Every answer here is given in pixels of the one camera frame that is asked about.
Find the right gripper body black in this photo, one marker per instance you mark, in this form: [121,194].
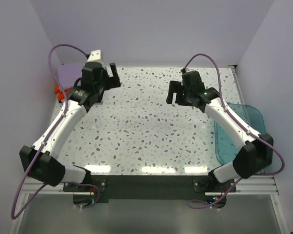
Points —
[188,93]

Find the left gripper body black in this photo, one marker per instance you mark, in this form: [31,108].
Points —
[101,85]

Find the lilac polo shirt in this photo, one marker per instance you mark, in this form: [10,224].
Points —
[69,73]

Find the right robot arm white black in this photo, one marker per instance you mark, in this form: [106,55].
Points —
[255,152]

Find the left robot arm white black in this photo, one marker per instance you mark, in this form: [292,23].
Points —
[40,160]

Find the folded orange t shirt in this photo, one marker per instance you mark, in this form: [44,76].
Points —
[59,93]

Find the teal plastic basket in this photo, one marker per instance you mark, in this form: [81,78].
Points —
[227,144]

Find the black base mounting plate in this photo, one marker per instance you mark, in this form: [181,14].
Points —
[104,188]

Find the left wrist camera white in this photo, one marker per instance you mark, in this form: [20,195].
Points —
[95,56]

